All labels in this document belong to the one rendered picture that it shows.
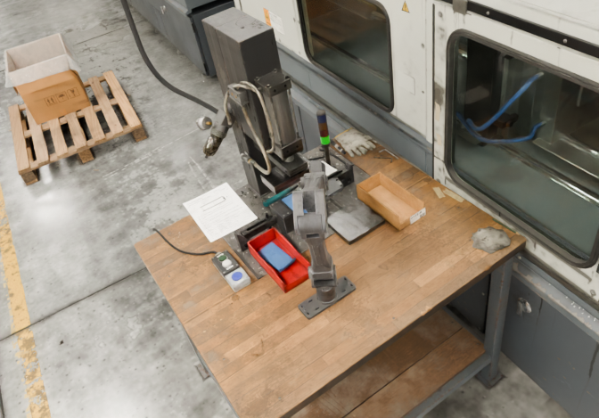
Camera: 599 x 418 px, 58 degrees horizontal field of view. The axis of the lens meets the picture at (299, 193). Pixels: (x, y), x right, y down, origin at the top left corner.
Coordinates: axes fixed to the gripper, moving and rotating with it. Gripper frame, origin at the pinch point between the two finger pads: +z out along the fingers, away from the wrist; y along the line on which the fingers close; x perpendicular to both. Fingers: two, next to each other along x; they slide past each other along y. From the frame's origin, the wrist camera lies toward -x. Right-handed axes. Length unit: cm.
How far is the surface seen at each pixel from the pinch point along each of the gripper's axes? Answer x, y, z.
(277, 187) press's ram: 7.7, 11.5, -7.6
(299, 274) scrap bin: 15.6, -17.4, 2.5
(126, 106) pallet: -3, 226, 223
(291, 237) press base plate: 7.6, -2.2, 11.3
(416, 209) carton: -35.8, -20.2, -0.5
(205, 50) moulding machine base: -87, 236, 206
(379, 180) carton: -35.4, -0.7, 7.8
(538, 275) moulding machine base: -58, -65, -3
